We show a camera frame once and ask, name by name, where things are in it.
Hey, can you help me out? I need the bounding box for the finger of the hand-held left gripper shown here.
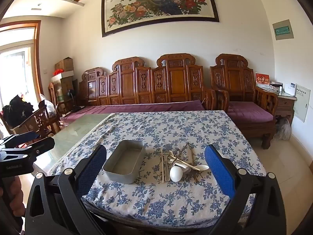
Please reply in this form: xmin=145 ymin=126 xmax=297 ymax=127
xmin=0 ymin=130 xmax=40 ymax=148
xmin=0 ymin=137 xmax=55 ymax=162

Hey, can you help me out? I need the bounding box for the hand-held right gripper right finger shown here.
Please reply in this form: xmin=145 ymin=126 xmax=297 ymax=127
xmin=205 ymin=145 xmax=287 ymax=235

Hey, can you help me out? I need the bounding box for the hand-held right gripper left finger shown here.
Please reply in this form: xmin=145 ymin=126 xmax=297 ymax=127
xmin=24 ymin=145 xmax=108 ymax=235

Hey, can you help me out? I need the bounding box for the white plastic spoon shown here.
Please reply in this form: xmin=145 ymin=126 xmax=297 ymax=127
xmin=171 ymin=159 xmax=210 ymax=172

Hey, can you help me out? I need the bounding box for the grey metal tray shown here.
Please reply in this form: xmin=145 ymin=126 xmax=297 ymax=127
xmin=103 ymin=140 xmax=145 ymax=184

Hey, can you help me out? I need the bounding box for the person's left hand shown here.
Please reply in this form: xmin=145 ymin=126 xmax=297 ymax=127
xmin=0 ymin=176 xmax=25 ymax=228

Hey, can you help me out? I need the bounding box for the small wooden chair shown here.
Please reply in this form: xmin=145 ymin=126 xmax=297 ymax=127
xmin=10 ymin=104 xmax=61 ymax=143

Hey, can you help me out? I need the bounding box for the black bag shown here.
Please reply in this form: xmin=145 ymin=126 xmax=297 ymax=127
xmin=2 ymin=95 xmax=34 ymax=127

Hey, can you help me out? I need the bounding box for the metal spoon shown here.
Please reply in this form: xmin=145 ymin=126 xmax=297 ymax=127
xmin=182 ymin=165 xmax=195 ymax=177

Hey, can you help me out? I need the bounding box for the white ceramic spoon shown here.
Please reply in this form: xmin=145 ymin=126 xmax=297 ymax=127
xmin=169 ymin=150 xmax=183 ymax=183

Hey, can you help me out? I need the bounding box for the large cardboard box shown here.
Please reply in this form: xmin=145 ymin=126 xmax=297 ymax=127
xmin=52 ymin=77 xmax=74 ymax=103

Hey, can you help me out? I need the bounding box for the blue floral tablecloth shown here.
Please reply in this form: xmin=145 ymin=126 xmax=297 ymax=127
xmin=46 ymin=110 xmax=267 ymax=228

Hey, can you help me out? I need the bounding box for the purple armchair cushion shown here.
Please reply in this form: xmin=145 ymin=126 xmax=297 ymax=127
xmin=227 ymin=101 xmax=274 ymax=123

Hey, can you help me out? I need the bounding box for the white box with red items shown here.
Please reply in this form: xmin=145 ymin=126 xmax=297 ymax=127
xmin=50 ymin=70 xmax=74 ymax=82

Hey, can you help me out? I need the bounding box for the purple sofa cushion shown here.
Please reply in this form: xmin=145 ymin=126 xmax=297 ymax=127
xmin=60 ymin=100 xmax=205 ymax=123

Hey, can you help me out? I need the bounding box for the grey feather duster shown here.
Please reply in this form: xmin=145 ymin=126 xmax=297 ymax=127
xmin=275 ymin=117 xmax=292 ymax=140

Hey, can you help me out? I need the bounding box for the brown cardboard box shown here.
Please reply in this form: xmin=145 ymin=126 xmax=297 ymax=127
xmin=54 ymin=57 xmax=74 ymax=72

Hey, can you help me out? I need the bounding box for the wooden side table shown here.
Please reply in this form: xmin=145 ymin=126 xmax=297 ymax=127
xmin=274 ymin=89 xmax=297 ymax=126

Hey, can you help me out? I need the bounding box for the carved wooden armchair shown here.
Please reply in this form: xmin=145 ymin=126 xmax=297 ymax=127
xmin=210 ymin=53 xmax=279 ymax=150

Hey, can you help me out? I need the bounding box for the carved wooden sofa bench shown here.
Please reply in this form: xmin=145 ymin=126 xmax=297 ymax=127
xmin=78 ymin=52 xmax=217 ymax=112

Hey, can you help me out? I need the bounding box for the red desk calendar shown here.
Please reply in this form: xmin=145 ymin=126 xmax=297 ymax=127
xmin=255 ymin=73 xmax=270 ymax=87

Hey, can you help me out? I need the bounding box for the white electrical panel door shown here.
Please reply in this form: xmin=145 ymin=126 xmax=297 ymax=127
xmin=293 ymin=84 xmax=311 ymax=123

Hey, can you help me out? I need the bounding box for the green framed notice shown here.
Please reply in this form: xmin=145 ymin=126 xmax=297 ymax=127
xmin=272 ymin=20 xmax=294 ymax=41

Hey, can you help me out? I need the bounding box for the framed peacock painting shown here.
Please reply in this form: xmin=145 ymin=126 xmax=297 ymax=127
xmin=101 ymin=0 xmax=220 ymax=38

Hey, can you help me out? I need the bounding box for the wooden door frame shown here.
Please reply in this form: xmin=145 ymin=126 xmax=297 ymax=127
xmin=0 ymin=20 xmax=42 ymax=98

